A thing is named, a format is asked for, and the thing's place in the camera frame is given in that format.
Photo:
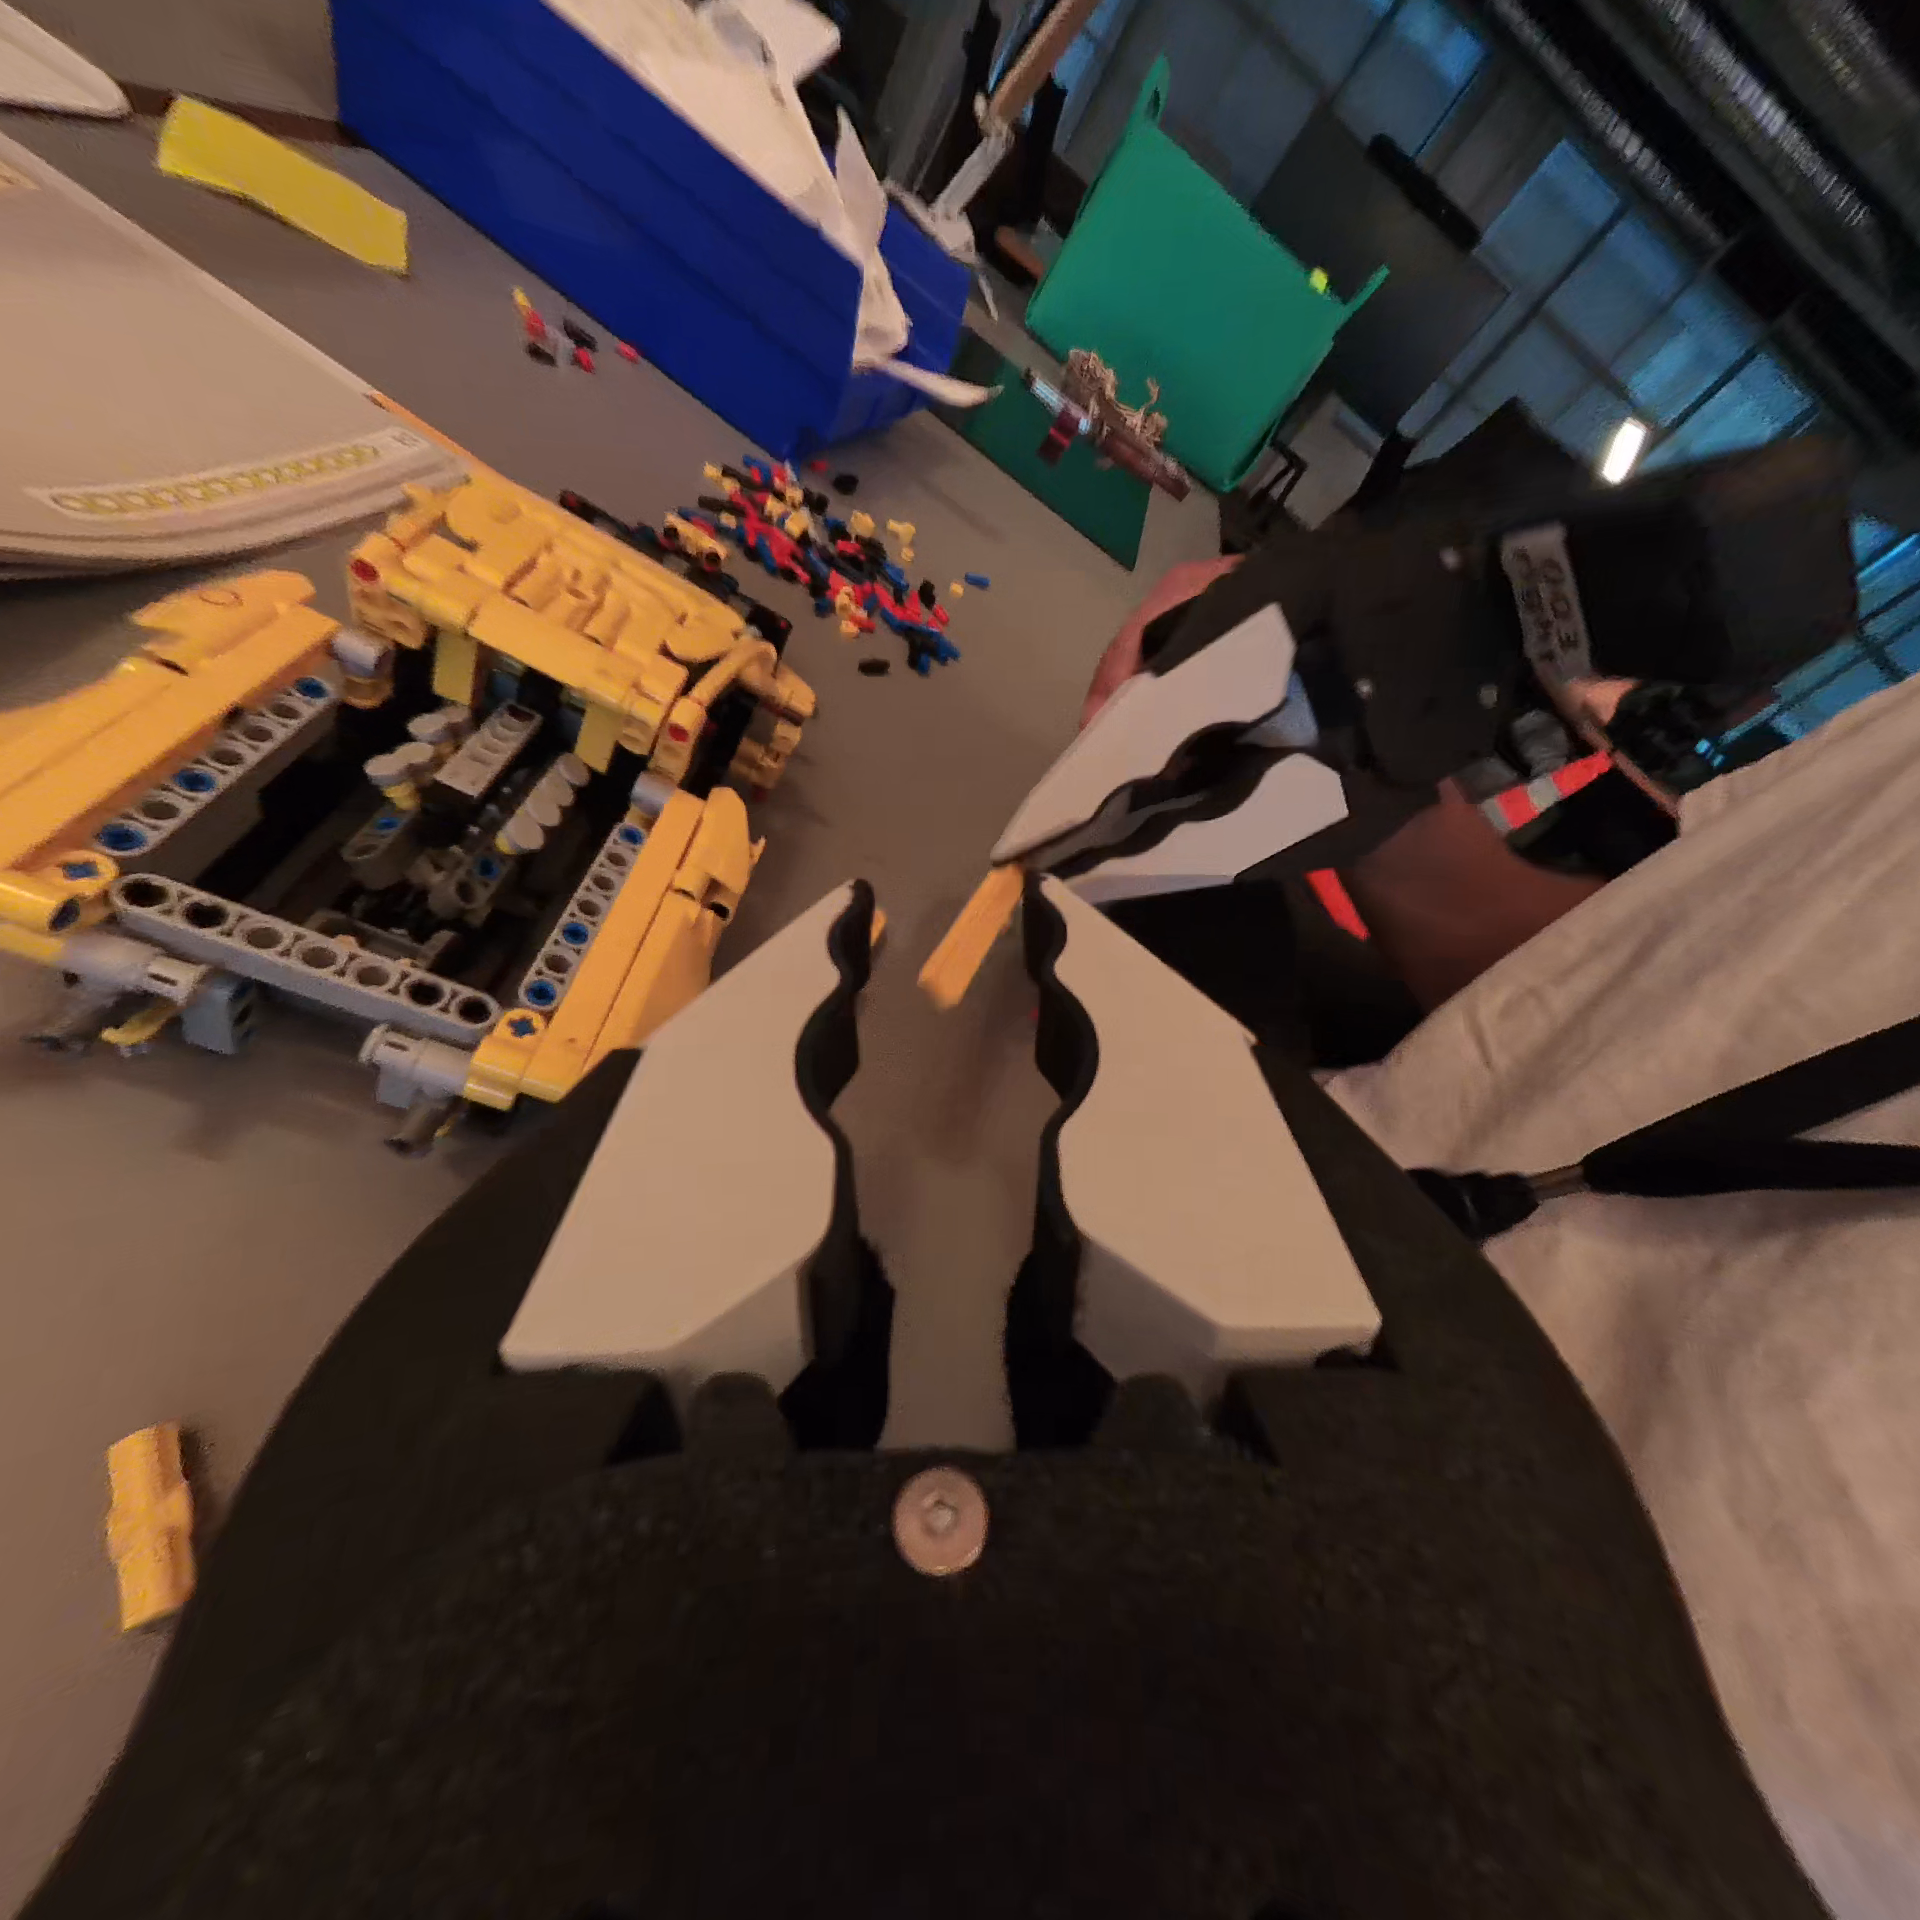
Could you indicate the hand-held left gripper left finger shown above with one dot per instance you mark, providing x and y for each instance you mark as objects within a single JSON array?
[{"x": 675, "y": 1200}]

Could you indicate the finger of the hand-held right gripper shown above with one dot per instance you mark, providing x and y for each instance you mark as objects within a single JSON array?
[
  {"x": 1244, "y": 832},
  {"x": 1170, "y": 698}
]

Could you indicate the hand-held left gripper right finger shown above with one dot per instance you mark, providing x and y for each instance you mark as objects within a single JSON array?
[{"x": 1215, "y": 1200}]

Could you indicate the long yellow brick beam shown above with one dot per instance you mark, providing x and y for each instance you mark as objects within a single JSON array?
[{"x": 968, "y": 942}]

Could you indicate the long yellow brick beam assembly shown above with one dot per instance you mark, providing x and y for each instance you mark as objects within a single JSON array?
[{"x": 150, "y": 1531}]

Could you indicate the yellow black brick car model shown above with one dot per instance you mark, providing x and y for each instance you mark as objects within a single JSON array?
[{"x": 554, "y": 571}]

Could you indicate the grey desk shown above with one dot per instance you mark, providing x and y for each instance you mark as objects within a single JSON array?
[{"x": 930, "y": 750}]

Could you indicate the person's right hand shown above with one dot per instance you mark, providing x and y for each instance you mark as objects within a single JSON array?
[{"x": 1141, "y": 622}]

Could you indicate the dark green tray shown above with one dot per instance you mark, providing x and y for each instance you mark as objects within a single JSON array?
[{"x": 1050, "y": 480}]

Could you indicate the black panel lit display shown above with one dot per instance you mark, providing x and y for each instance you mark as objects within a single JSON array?
[{"x": 1424, "y": 300}]

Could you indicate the pile of small brick pins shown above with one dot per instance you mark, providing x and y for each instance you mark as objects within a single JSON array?
[{"x": 841, "y": 571}]

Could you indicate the small cluster of brick pins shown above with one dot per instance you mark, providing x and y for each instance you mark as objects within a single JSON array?
[{"x": 570, "y": 338}]

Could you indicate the blue storage bin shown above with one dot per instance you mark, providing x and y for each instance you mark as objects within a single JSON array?
[{"x": 601, "y": 181}]

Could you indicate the open instruction booklet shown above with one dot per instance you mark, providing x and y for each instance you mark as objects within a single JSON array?
[{"x": 180, "y": 375}]

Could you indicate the yellow paper sheet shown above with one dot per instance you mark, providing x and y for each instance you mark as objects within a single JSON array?
[{"x": 285, "y": 181}]

